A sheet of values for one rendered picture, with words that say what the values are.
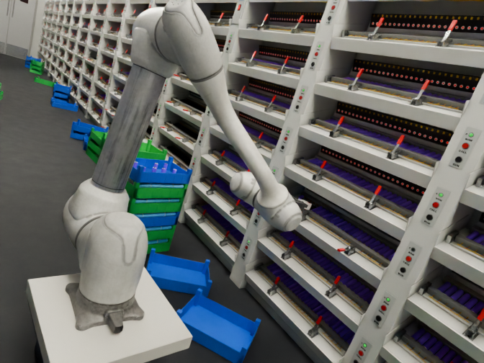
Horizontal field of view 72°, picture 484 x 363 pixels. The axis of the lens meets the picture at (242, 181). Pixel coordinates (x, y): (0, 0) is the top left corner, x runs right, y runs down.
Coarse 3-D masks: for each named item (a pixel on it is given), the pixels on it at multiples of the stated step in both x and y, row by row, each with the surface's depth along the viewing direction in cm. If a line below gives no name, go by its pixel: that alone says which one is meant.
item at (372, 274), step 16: (336, 208) 149; (304, 224) 143; (320, 224) 144; (368, 224) 137; (320, 240) 135; (336, 240) 134; (336, 256) 129; (352, 256) 125; (368, 256) 125; (368, 272) 118; (384, 272) 113
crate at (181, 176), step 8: (136, 160) 169; (144, 160) 172; (152, 160) 175; (160, 160) 179; (168, 160) 183; (152, 168) 178; (160, 168) 181; (168, 168) 183; (176, 168) 180; (136, 176) 151; (144, 176) 153; (152, 176) 156; (160, 176) 159; (168, 176) 162; (176, 176) 166; (184, 176) 169
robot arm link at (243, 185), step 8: (240, 176) 114; (248, 176) 115; (232, 184) 116; (240, 184) 113; (248, 184) 113; (256, 184) 114; (240, 192) 114; (248, 192) 114; (256, 192) 113; (248, 200) 115
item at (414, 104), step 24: (336, 72) 148; (360, 72) 130; (384, 72) 137; (408, 72) 129; (432, 72) 122; (336, 96) 136; (360, 96) 127; (384, 96) 124; (408, 96) 119; (432, 96) 117; (456, 96) 115; (432, 120) 107; (456, 120) 101
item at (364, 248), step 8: (312, 216) 147; (320, 216) 145; (328, 224) 139; (336, 232) 136; (344, 232) 135; (352, 240) 130; (360, 248) 128; (368, 248) 125; (376, 256) 122; (384, 264) 120
